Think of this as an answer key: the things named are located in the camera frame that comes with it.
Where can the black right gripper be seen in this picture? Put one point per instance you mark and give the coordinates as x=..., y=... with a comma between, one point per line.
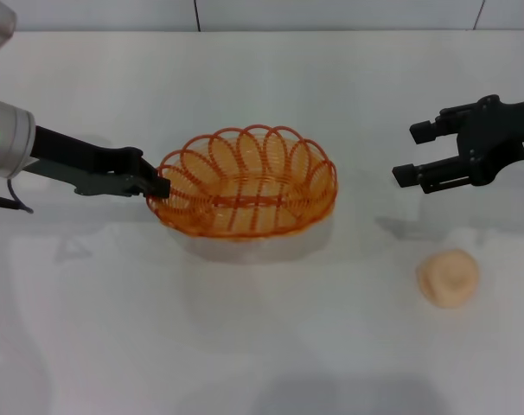
x=500, y=142

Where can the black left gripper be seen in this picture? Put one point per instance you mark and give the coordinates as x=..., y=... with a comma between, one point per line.
x=93, y=166

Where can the beige bread bun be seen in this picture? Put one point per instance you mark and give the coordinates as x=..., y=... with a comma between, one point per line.
x=448, y=279

